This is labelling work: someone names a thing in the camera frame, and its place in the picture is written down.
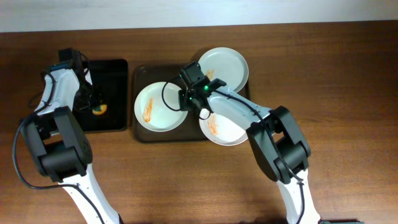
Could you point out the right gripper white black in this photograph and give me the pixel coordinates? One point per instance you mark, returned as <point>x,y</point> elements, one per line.
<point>185,101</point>

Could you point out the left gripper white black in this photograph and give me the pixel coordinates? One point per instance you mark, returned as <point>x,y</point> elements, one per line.
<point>86,97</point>

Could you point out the yellow green scrub sponge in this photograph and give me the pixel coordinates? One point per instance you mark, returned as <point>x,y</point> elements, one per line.
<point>100,110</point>

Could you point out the pale blue plate top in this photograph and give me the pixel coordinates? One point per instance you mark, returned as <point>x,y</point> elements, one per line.
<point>227,65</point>

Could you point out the white plate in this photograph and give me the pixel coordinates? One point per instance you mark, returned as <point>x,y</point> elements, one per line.
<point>221,130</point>
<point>152,113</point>

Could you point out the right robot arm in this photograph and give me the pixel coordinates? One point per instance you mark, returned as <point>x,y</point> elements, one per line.
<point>278,144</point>

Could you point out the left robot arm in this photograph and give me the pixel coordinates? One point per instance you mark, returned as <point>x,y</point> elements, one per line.
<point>57,144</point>

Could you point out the black rectangular sponge tray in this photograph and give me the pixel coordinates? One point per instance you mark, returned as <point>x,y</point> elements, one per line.
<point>110,77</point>

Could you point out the brown serving tray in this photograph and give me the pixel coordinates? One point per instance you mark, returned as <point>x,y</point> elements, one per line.
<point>189,130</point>

